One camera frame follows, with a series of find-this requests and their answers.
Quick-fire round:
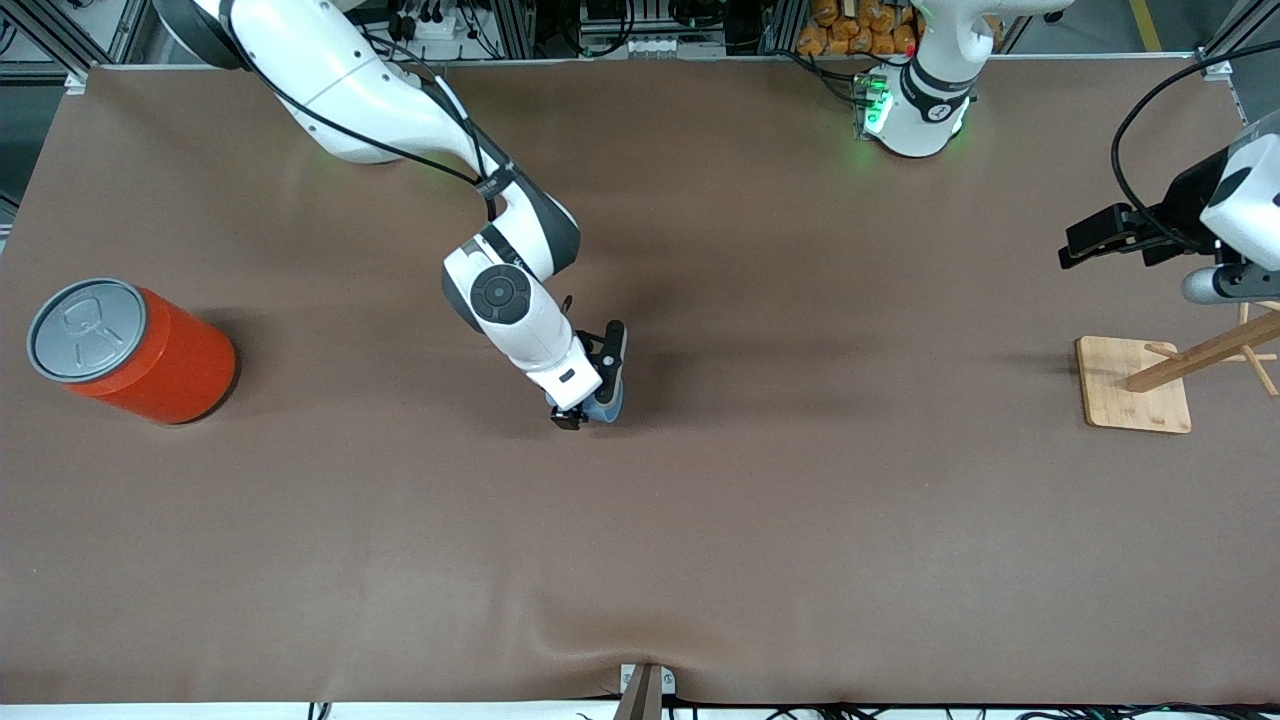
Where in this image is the orange snack packets pile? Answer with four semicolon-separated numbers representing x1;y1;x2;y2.
797;0;921;57

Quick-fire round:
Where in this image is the orange can grey lid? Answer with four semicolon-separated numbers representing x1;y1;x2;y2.
27;278;239;426

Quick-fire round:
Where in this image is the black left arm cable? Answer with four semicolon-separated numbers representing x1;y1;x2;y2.
1111;40;1280;251

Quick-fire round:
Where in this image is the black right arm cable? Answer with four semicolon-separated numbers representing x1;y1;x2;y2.
225;0;506;223

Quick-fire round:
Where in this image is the aluminium corner frame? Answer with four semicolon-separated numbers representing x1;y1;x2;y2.
0;0;151;79
1195;0;1280;81

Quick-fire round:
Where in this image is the wooden cup rack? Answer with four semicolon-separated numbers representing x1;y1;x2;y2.
1075;300;1280;435

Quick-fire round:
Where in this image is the grey bracket with brown strut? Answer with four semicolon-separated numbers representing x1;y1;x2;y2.
615;662;677;720

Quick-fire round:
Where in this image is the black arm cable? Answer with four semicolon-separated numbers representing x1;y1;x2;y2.
225;0;506;223
1111;40;1280;251

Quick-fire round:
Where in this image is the brown table cloth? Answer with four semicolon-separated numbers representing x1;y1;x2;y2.
0;55;1280;706

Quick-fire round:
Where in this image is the white power strip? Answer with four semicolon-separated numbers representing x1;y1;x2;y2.
395;8;463;41

